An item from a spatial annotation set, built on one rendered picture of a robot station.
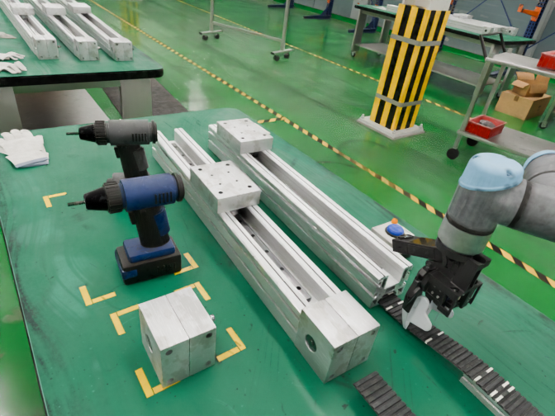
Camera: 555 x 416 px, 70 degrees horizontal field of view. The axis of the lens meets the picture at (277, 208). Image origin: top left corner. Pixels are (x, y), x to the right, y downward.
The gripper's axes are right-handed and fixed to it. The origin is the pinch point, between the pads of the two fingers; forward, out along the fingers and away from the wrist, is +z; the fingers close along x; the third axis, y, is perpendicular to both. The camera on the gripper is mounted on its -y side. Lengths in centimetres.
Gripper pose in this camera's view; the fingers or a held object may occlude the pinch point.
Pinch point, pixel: (413, 315)
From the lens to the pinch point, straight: 85.7
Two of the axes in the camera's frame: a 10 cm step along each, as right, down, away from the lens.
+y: 5.3, 5.2, -6.7
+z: -1.2, 8.3, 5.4
